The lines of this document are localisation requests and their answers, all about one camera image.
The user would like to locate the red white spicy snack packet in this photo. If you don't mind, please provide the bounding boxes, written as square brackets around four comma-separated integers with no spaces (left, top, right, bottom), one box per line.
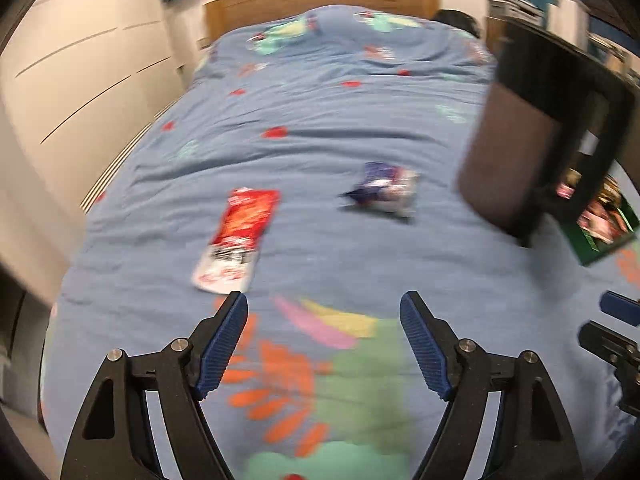
[192,188,280,295]

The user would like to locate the blue white snack packet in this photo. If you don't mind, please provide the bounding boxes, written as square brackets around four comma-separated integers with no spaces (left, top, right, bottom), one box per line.
[340,162,420,219]

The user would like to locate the green metal tray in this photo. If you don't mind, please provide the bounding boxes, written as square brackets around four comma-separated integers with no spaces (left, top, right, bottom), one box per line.
[560,174,639,266]

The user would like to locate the wooden drawer cabinet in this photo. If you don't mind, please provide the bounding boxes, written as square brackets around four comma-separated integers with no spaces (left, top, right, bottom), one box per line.
[485,16,506,58]

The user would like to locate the blue patterned bed duvet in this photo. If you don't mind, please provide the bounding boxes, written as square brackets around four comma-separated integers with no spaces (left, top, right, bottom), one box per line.
[41,6,639,479]

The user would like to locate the white printer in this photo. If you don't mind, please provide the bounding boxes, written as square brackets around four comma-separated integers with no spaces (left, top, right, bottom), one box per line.
[487,0,544,27]

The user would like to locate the black backpack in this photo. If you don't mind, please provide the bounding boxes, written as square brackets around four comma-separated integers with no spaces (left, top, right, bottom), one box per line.
[432,9,482,39]

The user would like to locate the white wardrobe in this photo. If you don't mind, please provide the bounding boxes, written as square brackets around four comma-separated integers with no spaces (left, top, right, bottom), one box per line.
[1,0,183,304]

